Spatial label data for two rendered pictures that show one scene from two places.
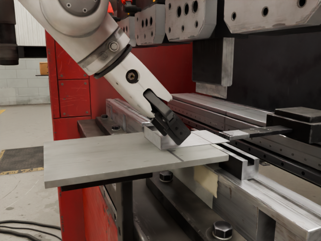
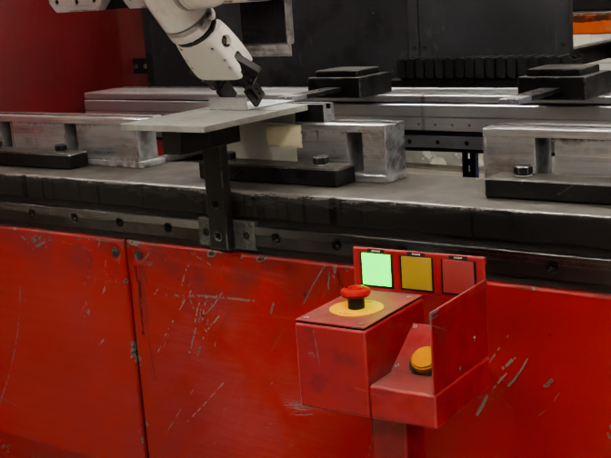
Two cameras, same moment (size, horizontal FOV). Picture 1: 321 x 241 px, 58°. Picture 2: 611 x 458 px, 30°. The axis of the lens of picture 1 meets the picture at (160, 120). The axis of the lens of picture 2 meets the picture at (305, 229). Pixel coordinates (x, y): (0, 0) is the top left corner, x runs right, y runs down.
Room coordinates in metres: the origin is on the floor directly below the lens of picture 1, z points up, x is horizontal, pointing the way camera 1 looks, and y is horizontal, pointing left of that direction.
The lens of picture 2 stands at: (-1.22, 0.89, 1.21)
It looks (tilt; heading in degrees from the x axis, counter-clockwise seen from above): 12 degrees down; 329
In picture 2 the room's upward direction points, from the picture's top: 4 degrees counter-clockwise
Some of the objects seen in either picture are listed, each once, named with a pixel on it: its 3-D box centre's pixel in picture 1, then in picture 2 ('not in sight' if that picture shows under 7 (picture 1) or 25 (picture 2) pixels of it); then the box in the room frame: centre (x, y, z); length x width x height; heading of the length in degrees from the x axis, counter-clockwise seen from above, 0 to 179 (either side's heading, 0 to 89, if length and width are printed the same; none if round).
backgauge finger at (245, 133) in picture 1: (278, 125); (326, 85); (0.57, -0.24, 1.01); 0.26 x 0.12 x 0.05; 112
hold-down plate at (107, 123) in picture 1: (109, 127); (28, 157); (1.05, 0.19, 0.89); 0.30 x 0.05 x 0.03; 22
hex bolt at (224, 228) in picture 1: (222, 229); (321, 160); (0.36, -0.09, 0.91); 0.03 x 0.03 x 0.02
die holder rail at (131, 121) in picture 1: (128, 120); (65, 137); (1.02, 0.12, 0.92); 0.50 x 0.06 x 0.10; 22
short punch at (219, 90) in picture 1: (210, 67); (266, 28); (0.51, -0.09, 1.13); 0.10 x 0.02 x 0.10; 22
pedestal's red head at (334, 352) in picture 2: not in sight; (392, 332); (-0.05, 0.08, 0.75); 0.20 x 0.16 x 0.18; 26
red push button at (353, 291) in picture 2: not in sight; (355, 299); (-0.01, 0.10, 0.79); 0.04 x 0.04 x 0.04
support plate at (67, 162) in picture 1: (129, 150); (216, 116); (0.45, 0.05, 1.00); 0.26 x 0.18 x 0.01; 112
